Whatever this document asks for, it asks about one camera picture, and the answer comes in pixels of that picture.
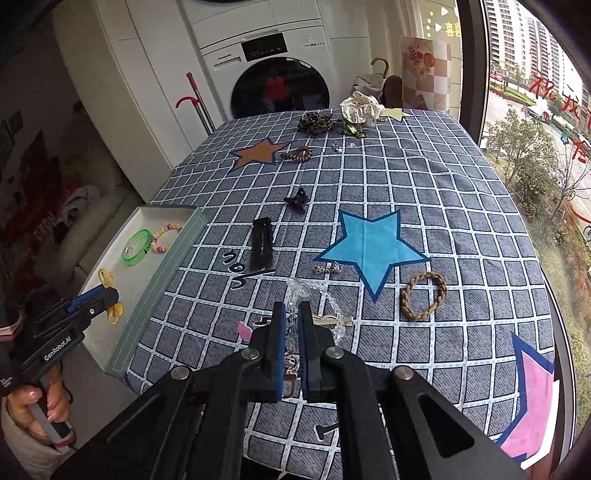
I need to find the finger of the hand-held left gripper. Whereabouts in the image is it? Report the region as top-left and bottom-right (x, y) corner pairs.
(69, 288), (120, 329)
(67, 284), (109, 311)

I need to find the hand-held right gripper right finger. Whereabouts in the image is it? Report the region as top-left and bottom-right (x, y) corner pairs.
(299, 301), (532, 480)

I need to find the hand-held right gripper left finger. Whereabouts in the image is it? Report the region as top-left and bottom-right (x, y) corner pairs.
(51, 302), (287, 480)

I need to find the clear bead chain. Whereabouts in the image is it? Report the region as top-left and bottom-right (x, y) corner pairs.
(284, 277), (347, 344)

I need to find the white tray box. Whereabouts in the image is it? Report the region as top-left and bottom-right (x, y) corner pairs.
(78, 205), (207, 377)

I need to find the long black hair clip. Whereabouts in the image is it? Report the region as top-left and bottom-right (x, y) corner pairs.
(250, 217), (274, 271)

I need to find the brown braided bracelet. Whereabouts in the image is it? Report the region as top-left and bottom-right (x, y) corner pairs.
(400, 271), (448, 321)

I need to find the black claw clip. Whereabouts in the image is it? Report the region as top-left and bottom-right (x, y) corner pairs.
(283, 187), (309, 212)

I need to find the person's left forearm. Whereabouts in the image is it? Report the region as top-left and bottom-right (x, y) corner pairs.
(0, 397), (61, 467)

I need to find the person's left hand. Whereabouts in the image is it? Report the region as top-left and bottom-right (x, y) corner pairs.
(4, 385), (72, 439)

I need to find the red printed blanket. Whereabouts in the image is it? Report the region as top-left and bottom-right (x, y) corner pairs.
(0, 185), (70, 259)

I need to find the cream sofa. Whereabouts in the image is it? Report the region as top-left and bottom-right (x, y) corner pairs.
(60, 185), (139, 296)

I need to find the grey garment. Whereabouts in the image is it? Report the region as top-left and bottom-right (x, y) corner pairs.
(62, 185), (102, 227)

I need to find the checkered tablecloth with stars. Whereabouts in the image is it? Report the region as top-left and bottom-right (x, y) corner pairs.
(124, 108), (561, 480)

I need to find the white cabinet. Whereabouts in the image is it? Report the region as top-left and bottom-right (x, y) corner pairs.
(51, 0), (218, 204)

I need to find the leopard print scrunchie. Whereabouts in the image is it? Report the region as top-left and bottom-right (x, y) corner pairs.
(298, 112), (334, 134)

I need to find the green leaf hair piece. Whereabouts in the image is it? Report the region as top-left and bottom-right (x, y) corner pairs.
(330, 117), (368, 139)

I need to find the cream scrunchie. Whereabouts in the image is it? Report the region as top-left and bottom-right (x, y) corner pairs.
(341, 91), (385, 127)

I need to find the white cloth bag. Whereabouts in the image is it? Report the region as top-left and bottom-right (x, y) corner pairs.
(353, 73), (386, 95)

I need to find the white washing machine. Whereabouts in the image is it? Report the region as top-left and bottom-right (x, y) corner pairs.
(178, 0), (370, 130)

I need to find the checkered paper bag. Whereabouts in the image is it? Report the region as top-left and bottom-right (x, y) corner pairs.
(401, 37), (452, 112)

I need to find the yellow cord bracelet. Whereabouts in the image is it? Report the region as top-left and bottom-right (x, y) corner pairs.
(98, 269), (125, 324)

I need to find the green plastic bracelet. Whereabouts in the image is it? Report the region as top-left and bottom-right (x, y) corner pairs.
(121, 229), (154, 267)

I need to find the pink yellow spiral bracelet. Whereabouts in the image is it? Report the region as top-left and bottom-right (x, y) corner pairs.
(148, 223), (184, 254)

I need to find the red handled mop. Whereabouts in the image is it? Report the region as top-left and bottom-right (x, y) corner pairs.
(175, 73), (215, 137)

